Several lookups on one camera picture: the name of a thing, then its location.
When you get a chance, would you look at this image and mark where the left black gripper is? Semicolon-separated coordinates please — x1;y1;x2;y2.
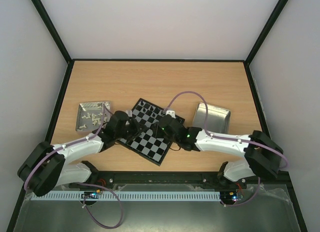
115;118;147;141

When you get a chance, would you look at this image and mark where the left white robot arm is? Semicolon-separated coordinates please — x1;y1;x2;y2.
17;111;147;196

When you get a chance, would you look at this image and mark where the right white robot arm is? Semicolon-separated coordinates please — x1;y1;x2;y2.
151;115;285;188

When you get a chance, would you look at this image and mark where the silver tin with white pieces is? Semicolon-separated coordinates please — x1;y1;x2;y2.
75;101;111;133

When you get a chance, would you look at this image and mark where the black and silver chessboard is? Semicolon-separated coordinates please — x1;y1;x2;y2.
119;98;173;166

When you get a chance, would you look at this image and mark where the empty gold-rimmed metal tin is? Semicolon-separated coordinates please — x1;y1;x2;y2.
192;103;231;134

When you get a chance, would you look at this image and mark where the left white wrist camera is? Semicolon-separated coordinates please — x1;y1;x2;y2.
126;110;133;117

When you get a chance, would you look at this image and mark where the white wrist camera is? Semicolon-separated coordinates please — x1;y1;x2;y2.
163;108;176;118
126;110;133;117

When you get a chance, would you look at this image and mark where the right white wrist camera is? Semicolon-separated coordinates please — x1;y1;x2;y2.
163;108;176;118

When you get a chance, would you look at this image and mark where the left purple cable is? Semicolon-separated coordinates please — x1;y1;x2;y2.
24;105;112;191

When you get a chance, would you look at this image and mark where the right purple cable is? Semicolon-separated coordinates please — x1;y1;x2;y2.
164;91;291;171

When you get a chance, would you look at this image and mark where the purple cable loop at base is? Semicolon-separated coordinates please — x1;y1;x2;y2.
81;181;125;229

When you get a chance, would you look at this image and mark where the light blue slotted cable duct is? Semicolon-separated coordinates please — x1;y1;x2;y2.
30;191;221;202

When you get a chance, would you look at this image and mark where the black aluminium frame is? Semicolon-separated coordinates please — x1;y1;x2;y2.
4;0;311;232

